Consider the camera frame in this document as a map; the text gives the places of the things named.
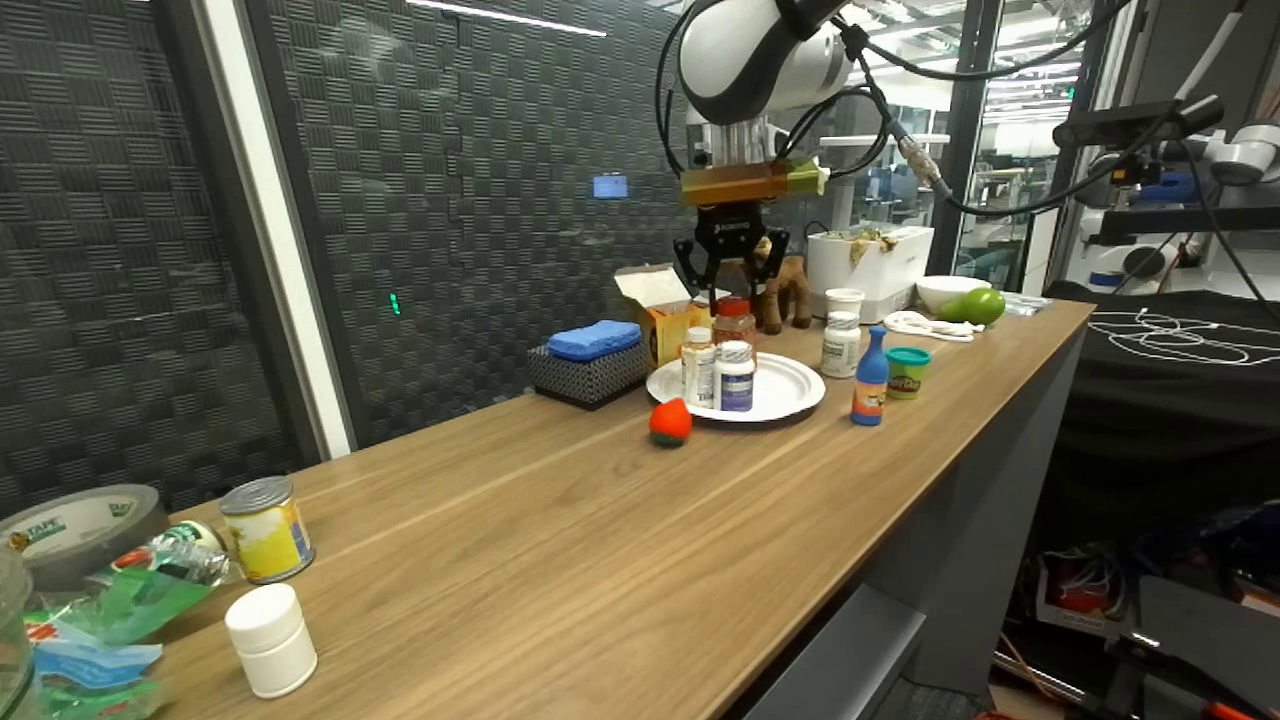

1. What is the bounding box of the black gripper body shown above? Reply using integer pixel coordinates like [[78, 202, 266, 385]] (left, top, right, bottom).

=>
[[690, 202, 784, 262]]

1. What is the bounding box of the slim stained white bottle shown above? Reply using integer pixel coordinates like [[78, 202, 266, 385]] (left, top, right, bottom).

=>
[[676, 325, 720, 413]]

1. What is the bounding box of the white pill bottle grey lid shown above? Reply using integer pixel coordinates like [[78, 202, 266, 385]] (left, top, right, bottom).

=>
[[815, 306, 864, 378]]

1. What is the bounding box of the white pill bottle blue label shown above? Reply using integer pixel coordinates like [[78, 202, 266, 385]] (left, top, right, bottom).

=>
[[714, 335, 761, 416]]

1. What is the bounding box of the white paper plate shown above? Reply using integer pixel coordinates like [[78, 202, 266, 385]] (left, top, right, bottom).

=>
[[646, 346, 828, 428]]

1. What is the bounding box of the brown moose plush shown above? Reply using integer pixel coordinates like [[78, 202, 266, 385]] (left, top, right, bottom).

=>
[[754, 253, 811, 335]]

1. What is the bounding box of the yellow green wrist-mounted block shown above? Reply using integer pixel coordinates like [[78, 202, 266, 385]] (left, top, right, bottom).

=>
[[681, 154, 834, 210]]

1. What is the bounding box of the open yellow cardboard box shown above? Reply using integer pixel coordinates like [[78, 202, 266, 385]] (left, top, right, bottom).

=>
[[613, 259, 723, 367]]

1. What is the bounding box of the orange plush ball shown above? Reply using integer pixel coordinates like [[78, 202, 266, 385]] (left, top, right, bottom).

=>
[[650, 395, 696, 449]]

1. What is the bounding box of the blue pin-shaped toy bottle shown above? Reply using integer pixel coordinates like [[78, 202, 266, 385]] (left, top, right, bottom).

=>
[[850, 318, 892, 430]]

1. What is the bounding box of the white crumpled cloth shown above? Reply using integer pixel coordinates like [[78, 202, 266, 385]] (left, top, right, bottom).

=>
[[882, 306, 989, 345]]

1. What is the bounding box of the white bowl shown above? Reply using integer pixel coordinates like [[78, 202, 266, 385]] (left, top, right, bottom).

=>
[[911, 273, 994, 318]]

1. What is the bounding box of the teal-lidded green dough cup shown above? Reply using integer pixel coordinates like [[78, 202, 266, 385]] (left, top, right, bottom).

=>
[[883, 345, 935, 399]]

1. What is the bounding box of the green apple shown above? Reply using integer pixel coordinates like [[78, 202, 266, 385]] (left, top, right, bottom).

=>
[[959, 282, 1008, 329]]

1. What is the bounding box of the grey under-table drawer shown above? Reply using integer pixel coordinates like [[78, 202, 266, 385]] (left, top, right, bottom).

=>
[[741, 580, 934, 720]]

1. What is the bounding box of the yellow can silver lid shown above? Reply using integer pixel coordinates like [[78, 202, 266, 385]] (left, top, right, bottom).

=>
[[215, 472, 319, 583]]

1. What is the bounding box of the white lidded jar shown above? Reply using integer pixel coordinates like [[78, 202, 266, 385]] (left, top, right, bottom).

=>
[[221, 580, 325, 701]]

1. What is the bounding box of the crinkled snack wrapper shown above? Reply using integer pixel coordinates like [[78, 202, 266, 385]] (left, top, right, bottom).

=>
[[114, 517, 237, 589]]

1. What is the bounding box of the green plastic bag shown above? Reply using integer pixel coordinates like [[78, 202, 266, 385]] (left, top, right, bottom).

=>
[[25, 564, 215, 654]]

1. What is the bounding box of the blue plastic packet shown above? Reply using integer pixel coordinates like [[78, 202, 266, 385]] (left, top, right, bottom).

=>
[[31, 634, 172, 697]]

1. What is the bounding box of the clear glass bowl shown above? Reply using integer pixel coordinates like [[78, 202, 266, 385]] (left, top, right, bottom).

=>
[[0, 537, 42, 720]]

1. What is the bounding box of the white cable pile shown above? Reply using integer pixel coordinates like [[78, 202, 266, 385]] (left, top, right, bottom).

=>
[[1085, 302, 1280, 370]]

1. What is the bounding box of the white window frame post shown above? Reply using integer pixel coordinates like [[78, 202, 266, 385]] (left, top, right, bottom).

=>
[[192, 0, 358, 463]]

